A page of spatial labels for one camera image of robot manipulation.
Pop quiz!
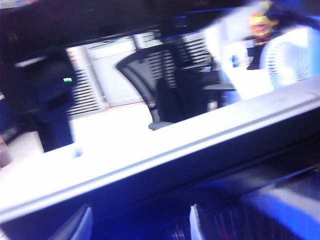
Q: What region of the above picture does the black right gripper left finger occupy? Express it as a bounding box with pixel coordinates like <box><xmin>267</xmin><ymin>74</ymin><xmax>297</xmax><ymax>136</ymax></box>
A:
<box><xmin>53</xmin><ymin>204</ymin><xmax>94</xmax><ymax>240</ymax></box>

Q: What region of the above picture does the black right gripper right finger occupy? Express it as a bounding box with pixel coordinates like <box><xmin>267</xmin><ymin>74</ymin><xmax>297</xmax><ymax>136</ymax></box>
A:
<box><xmin>189</xmin><ymin>204</ymin><xmax>210</xmax><ymax>240</ymax></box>

